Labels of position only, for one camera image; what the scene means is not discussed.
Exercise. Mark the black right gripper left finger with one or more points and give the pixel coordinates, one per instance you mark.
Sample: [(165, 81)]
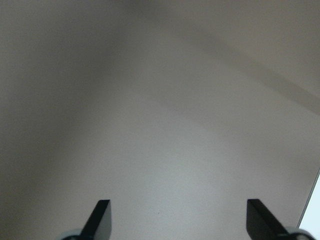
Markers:
[(99, 223)]

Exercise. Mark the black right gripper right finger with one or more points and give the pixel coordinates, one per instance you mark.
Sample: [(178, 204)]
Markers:
[(261, 224)]

